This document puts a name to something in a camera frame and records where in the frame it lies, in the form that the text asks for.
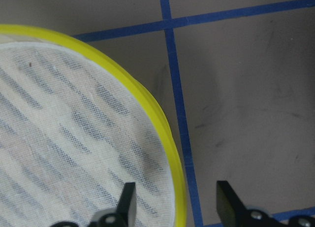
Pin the yellow steamer basket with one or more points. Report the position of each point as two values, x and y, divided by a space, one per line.
74 128

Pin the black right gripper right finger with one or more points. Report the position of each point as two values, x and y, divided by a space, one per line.
233 213

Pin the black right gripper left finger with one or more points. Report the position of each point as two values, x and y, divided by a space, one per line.
123 215

